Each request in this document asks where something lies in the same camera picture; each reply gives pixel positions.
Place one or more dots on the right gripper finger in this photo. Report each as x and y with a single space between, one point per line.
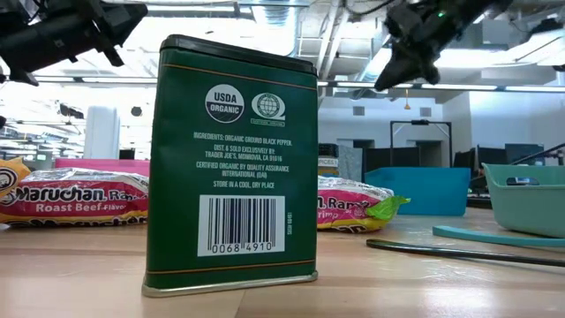
397 70
430 66

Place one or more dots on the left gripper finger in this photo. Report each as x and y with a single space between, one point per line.
117 32
123 12

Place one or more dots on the pink green shrimp ramen pack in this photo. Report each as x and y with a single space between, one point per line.
348 207

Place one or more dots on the yellow chicken ramen pack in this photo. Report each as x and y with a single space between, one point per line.
11 174

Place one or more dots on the roast beef ramen pack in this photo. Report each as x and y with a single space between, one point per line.
75 199

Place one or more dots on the mint green plastic bin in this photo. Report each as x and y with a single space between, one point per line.
529 207

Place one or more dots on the turquoise plastic spoon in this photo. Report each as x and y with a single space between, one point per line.
485 237

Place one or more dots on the green black pepper tin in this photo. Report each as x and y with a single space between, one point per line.
229 176

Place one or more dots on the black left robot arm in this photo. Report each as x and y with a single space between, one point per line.
17 48

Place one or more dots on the yellow hanging pendant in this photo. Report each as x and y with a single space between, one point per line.
406 103

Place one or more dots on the black boxy speaker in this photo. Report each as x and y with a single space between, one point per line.
70 111

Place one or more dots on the round black speaker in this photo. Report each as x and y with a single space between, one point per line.
136 111

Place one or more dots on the white building column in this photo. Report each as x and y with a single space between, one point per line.
101 132

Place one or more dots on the grey partition panel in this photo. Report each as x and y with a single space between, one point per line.
351 163

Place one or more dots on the dark teal plastic bin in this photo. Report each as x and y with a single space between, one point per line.
419 190

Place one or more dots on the green exit sign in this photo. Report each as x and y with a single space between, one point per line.
41 156

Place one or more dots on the red translucent plastic bin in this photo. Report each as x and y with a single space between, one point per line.
101 167

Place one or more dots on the thin black rod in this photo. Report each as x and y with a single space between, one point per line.
538 153

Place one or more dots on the black metal frame stand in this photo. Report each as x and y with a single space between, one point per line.
392 141

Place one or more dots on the silver ventilation duct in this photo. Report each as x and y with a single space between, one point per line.
278 15

